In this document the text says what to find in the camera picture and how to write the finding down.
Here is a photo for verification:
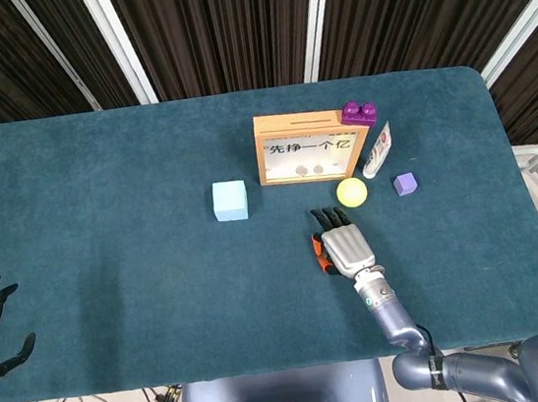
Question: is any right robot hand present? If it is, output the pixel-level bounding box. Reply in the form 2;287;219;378
306;201;379;284

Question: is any yellow-green ball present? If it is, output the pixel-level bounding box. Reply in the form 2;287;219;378
334;174;371;210

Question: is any small purple cube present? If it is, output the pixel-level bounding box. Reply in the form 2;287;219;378
390;171;422;198

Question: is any white toothpaste tube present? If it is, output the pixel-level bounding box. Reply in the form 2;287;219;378
355;120;398;181

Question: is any light blue foam cube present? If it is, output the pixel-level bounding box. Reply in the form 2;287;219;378
209;177;252;224

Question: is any purple toy brick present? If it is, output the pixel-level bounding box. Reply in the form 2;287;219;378
338;96;381;132

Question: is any teal table cloth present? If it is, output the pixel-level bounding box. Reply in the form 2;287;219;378
0;51;538;402

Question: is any dark pleated curtain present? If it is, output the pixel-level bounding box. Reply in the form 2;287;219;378
0;0;538;217

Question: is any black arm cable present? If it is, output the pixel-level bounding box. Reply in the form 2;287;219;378
412;316;470;402

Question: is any wooden coin box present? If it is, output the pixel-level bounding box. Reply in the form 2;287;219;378
251;101;376;189

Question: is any black velcro arm strap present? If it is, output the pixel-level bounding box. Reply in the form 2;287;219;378
425;353;449;393

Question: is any wide white post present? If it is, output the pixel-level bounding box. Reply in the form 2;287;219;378
292;0;349;85
471;0;538;87
77;0;160;112

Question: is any thin grey-white post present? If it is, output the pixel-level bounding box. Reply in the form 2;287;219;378
10;0;103;121

